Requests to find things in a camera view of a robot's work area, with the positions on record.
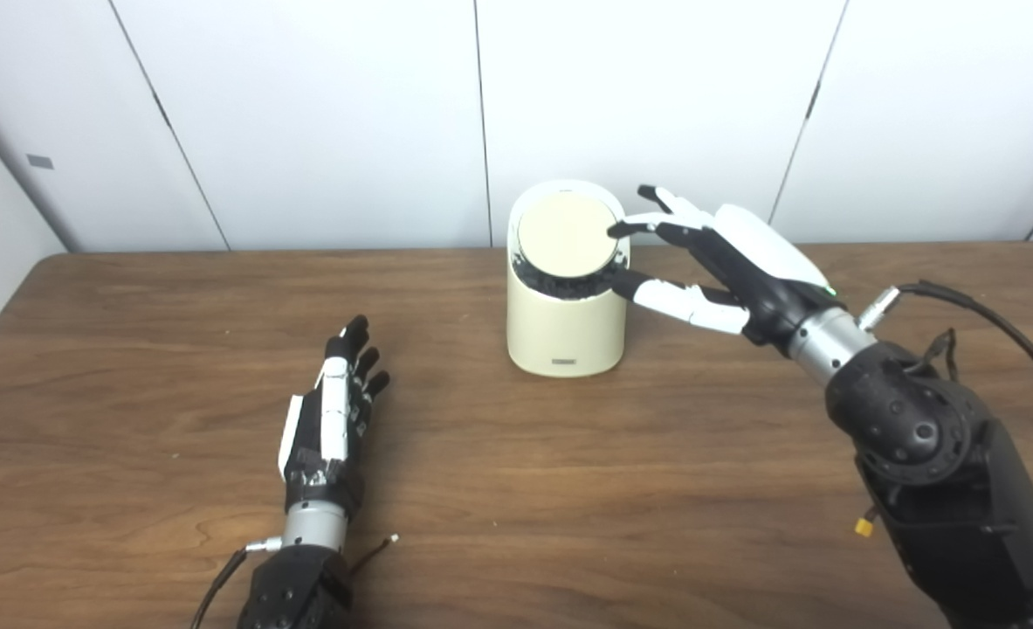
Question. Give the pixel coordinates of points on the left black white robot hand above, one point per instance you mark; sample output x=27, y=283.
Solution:
x=333, y=437

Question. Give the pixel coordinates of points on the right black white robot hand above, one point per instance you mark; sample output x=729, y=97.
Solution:
x=752, y=271

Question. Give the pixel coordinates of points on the cream round bin lid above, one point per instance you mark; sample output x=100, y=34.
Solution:
x=564, y=234

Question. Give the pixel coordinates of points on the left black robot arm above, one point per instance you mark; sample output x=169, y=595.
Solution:
x=302, y=577

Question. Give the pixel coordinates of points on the black bin liner bag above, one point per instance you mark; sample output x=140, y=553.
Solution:
x=568, y=286

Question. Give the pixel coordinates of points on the cream-colored plastic bin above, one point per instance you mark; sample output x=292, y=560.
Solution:
x=564, y=336

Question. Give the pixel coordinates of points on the small grey wall label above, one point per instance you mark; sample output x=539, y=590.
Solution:
x=39, y=162

